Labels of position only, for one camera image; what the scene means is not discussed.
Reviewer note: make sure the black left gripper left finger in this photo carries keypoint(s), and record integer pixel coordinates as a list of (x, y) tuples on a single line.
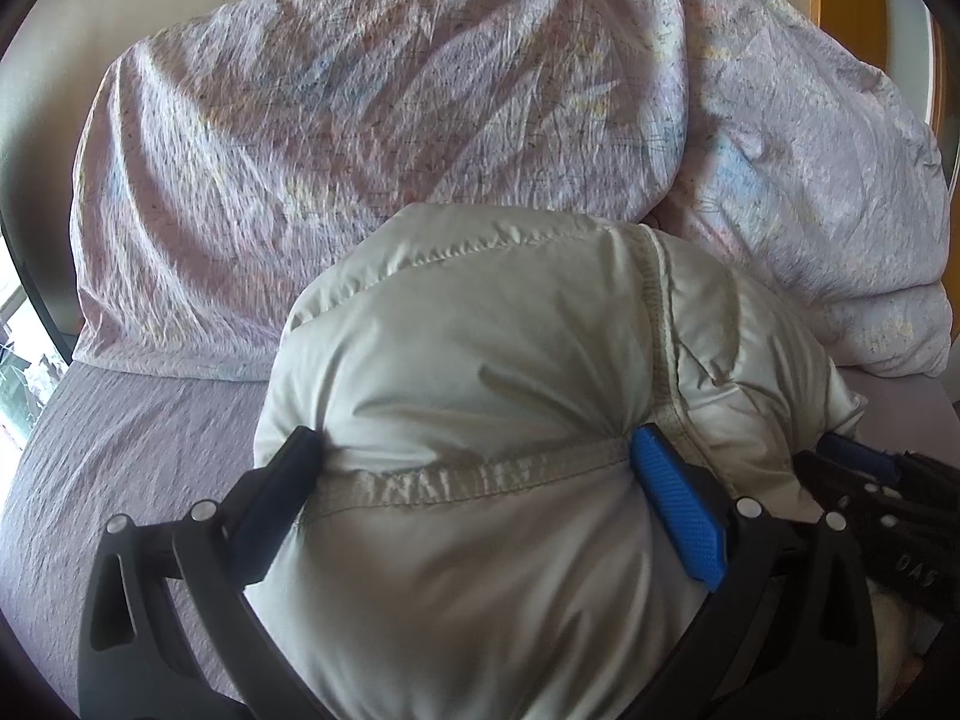
[(134, 660)]

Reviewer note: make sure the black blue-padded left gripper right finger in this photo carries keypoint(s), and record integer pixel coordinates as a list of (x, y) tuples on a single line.
[(786, 630)]

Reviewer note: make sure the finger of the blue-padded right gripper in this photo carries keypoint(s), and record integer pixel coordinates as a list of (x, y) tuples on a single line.
[(858, 458)]

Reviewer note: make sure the beige puffer down jacket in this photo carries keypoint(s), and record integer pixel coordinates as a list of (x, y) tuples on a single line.
[(476, 545)]

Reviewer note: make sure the lilac crinkled bed sheet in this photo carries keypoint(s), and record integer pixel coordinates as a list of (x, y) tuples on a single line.
[(149, 447)]

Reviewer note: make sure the pink speckled right pillow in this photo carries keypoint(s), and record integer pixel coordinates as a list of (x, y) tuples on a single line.
[(806, 168)]

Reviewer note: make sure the pink speckled pillow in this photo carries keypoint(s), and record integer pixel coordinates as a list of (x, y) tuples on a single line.
[(806, 168), (225, 162)]

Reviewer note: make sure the pink speckled left pillow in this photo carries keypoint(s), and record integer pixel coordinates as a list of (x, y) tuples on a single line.
[(225, 162)]

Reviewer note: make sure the orange wooden door frame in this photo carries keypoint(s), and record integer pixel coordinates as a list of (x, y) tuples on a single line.
[(916, 43)]

